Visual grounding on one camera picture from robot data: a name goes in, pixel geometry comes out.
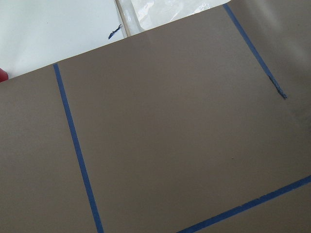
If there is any brown paper table cover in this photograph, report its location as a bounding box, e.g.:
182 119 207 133
0 0 311 233

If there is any blue thread scrap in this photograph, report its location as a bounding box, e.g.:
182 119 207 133
108 24 122 39

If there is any clear plastic bag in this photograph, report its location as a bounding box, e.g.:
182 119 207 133
115 0 229 37

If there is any red cylinder tube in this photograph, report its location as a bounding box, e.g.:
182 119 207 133
0 68 9 82

